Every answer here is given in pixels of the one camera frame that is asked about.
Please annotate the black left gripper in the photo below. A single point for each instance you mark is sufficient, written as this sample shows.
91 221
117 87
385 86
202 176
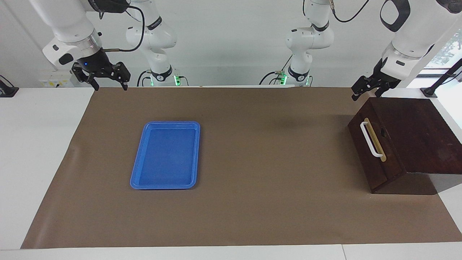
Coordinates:
379 74

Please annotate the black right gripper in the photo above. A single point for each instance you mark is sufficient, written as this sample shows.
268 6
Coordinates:
94 65

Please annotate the wooden drawer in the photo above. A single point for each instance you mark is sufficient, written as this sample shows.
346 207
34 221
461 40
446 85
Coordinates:
389 153

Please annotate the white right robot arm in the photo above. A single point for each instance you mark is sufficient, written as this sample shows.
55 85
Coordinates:
68 25

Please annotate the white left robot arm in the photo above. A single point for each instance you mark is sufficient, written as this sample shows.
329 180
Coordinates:
415 36

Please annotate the dark wooden cabinet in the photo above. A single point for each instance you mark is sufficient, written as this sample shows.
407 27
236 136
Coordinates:
422 137

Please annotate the blue plastic tray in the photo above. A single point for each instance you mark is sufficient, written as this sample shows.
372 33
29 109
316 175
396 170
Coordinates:
166 155

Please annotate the brown table mat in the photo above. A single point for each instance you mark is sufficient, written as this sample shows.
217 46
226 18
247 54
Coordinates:
252 202

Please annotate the white wall socket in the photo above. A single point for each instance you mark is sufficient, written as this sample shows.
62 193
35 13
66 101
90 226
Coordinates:
56 79

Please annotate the black camera stand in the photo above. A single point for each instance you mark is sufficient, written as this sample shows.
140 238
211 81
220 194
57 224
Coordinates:
428 92
7 90

